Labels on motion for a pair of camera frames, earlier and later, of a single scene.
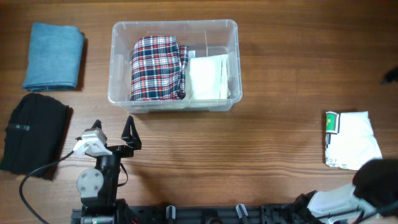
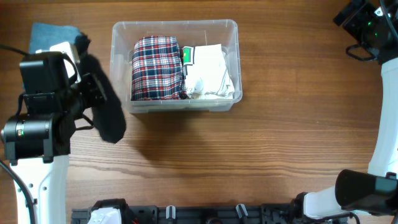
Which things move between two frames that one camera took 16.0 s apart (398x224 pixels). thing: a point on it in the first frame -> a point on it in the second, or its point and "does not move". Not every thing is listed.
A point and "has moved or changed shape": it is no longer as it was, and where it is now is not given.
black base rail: x=173 y=214 does not move
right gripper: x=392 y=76 -> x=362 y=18
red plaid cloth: x=158 y=68 does not move
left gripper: x=134 y=140 -> x=91 y=82
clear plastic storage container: x=175 y=66 does not move
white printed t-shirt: x=350 y=142 -> x=208 y=76
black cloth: x=33 y=134 has moved or changed shape
